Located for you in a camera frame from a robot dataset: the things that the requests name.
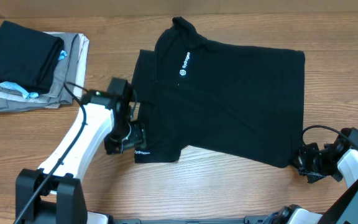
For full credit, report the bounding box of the black polo shirt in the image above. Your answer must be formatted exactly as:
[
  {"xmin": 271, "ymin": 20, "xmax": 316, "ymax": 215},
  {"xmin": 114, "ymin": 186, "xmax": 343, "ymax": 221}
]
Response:
[{"xmin": 132, "ymin": 17, "xmax": 305, "ymax": 168}]

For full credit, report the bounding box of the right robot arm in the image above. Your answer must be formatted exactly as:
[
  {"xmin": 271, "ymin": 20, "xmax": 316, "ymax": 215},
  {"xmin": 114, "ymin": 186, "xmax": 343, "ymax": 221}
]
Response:
[{"xmin": 262, "ymin": 148, "xmax": 358, "ymax": 224}]

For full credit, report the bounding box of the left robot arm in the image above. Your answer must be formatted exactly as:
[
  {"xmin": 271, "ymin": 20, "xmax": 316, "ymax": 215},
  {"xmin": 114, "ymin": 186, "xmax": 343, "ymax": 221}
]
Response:
[{"xmin": 15, "ymin": 90, "xmax": 146, "ymax": 223}]

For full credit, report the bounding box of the white folded garment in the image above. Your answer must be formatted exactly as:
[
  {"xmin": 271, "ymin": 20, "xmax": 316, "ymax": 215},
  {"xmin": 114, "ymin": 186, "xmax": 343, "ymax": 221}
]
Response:
[{"xmin": 46, "ymin": 32, "xmax": 90, "ymax": 103}]

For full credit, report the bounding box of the light blue cloth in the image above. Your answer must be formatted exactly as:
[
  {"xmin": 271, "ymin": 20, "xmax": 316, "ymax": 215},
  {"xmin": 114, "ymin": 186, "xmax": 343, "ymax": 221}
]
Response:
[{"xmin": 0, "ymin": 50, "xmax": 71, "ymax": 103}]

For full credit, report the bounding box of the grey folded garment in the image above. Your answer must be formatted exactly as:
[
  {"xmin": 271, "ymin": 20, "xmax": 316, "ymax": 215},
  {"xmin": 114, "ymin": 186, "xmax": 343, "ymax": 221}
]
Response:
[{"xmin": 0, "ymin": 32, "xmax": 89, "ymax": 113}]

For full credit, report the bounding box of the black folded garment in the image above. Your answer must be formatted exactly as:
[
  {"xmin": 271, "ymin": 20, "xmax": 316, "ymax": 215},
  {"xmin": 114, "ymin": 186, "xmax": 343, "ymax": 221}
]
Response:
[{"xmin": 0, "ymin": 21, "xmax": 64, "ymax": 94}]

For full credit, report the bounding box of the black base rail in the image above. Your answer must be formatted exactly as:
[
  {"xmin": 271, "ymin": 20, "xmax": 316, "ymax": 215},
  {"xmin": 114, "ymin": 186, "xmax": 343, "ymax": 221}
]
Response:
[{"xmin": 107, "ymin": 215, "xmax": 273, "ymax": 224}]

